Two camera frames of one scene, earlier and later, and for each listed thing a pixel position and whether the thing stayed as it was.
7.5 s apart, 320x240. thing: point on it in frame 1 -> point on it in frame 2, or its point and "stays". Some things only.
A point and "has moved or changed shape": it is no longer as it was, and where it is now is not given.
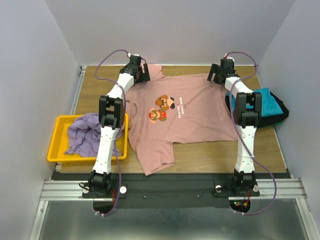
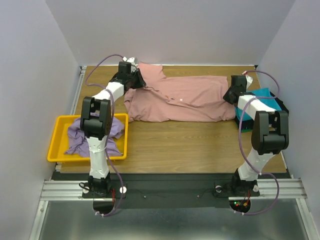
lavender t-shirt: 84,136 stays
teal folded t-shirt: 269,107 stays
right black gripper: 214,74 -> 229,95
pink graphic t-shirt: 176,109 has moved or changed shape
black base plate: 169,190 stays
